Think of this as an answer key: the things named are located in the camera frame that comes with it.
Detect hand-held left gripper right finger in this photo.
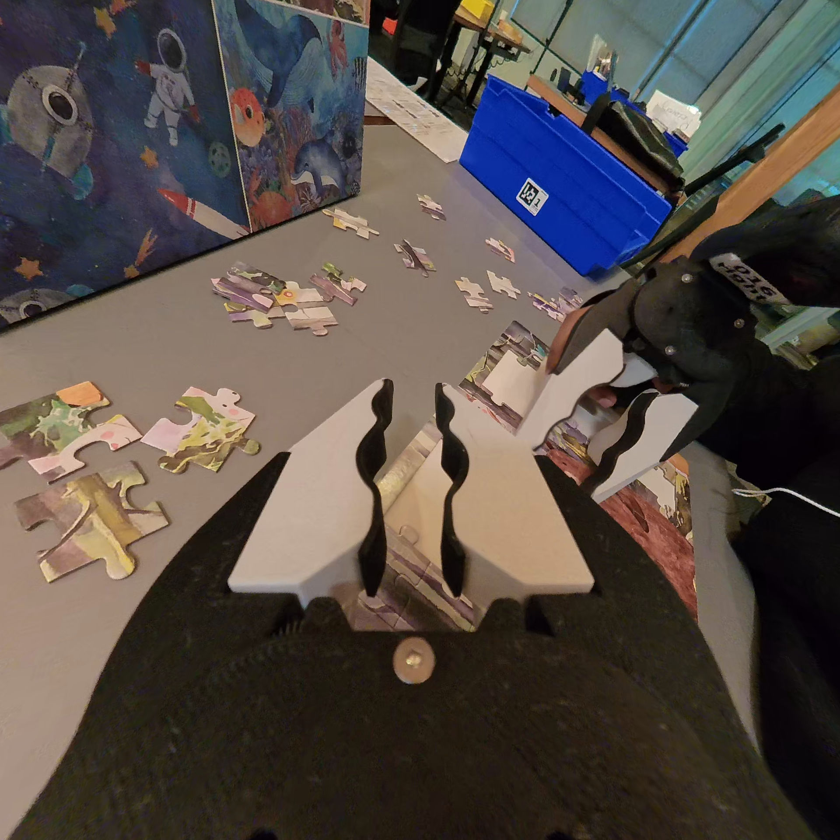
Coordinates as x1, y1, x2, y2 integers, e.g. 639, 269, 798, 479
434, 382, 596, 618

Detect green yellow puzzle piece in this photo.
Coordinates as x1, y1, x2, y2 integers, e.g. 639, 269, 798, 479
14, 461, 170, 583

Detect blue plastic bin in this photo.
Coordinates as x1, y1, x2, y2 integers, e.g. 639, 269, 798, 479
459, 73, 673, 280

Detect wooden beam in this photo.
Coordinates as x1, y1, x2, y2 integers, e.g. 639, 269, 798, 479
656, 88, 840, 263

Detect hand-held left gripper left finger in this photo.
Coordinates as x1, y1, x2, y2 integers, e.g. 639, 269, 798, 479
227, 378, 395, 608

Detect person's right forearm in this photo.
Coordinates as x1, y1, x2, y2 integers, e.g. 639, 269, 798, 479
686, 341, 840, 490

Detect illustrated puzzle box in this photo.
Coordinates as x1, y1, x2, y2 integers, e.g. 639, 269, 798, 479
0, 0, 370, 329

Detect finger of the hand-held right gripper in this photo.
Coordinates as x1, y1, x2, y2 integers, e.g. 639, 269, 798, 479
581, 387, 700, 504
515, 329, 658, 454

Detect white paper sheet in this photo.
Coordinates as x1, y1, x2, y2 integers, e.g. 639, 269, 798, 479
364, 58, 470, 164

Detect person's right hand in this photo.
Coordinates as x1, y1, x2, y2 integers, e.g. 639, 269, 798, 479
546, 307, 586, 376

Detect jigsaw puzzle board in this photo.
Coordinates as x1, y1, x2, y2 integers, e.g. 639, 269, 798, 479
351, 320, 698, 631

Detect white striped puzzle piece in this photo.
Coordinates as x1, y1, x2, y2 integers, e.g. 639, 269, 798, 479
456, 276, 494, 315

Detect scattered loose puzzle pieces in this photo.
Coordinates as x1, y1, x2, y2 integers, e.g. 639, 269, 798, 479
0, 193, 585, 473

